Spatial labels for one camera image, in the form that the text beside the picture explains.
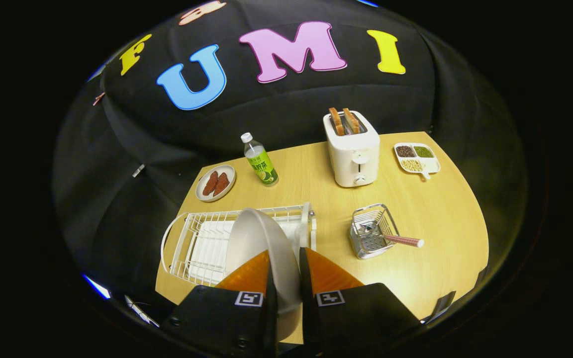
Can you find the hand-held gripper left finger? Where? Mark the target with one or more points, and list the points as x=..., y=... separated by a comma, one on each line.
x=271, y=318

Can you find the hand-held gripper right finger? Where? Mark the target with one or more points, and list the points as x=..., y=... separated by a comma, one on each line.
x=307, y=308

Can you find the white plate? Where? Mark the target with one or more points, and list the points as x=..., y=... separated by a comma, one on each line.
x=261, y=233

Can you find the small grey plate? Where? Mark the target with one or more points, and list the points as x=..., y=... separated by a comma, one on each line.
x=229, y=174

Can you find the white divided bean dish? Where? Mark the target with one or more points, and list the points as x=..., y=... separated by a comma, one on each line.
x=430, y=164

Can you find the brown sausage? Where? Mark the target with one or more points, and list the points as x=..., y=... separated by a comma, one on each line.
x=210, y=183
x=221, y=184

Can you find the green tea bottle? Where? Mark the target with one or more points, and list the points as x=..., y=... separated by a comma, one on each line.
x=263, y=166

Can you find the white toaster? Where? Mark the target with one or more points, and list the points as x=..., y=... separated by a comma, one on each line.
x=353, y=159

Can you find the toast slice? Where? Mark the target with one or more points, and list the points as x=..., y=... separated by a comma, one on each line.
x=336, y=122
x=351, y=120

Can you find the silver clip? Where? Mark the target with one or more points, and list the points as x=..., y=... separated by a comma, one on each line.
x=138, y=170

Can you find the black backdrop cloth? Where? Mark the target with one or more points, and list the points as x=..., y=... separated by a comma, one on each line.
x=316, y=94

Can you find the orange clip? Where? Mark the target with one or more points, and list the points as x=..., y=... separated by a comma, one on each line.
x=98, y=98

